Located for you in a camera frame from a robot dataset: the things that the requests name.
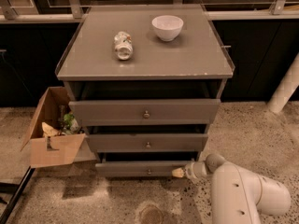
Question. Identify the grey middle drawer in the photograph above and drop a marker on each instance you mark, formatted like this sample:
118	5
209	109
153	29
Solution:
147	138

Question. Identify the crushed white soda can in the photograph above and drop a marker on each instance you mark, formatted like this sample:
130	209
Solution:
123	46

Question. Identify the black metal floor stand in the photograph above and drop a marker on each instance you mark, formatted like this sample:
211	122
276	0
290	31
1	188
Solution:
16	191

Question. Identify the grey bottom drawer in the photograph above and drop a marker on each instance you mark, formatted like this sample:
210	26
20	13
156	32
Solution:
133	164

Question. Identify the grey top drawer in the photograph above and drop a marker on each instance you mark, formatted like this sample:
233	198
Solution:
123	103

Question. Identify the white ceramic bowl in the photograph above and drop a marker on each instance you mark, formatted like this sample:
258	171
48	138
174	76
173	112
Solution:
167	27

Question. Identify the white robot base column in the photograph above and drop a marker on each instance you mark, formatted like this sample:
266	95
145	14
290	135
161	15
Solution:
286	87

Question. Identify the open cardboard box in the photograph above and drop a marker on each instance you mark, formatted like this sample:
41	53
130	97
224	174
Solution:
56	150

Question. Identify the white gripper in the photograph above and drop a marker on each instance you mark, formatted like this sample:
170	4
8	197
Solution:
191	170

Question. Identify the grey drawer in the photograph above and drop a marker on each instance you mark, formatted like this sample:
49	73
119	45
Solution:
123	103
133	164
147	138

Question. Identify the trash inside cardboard box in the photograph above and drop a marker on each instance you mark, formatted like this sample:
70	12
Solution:
65	124

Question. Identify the round floor drain cover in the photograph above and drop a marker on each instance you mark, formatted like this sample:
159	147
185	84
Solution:
151	215

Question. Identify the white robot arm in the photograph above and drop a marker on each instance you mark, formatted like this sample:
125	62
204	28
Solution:
238	195

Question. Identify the grey drawer cabinet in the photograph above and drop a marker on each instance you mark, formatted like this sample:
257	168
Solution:
195	54

